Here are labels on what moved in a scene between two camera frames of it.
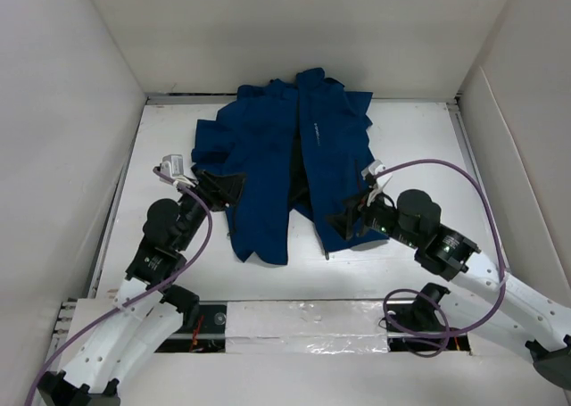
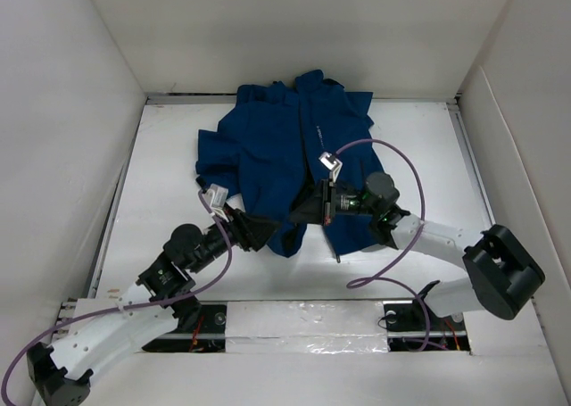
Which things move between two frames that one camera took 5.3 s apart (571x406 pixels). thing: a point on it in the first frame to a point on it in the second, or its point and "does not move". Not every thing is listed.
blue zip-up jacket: [298, 145] does not move
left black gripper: [212, 188] to [250, 230]
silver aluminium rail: [463, 140] does not move
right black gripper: [343, 223] to [319, 208]
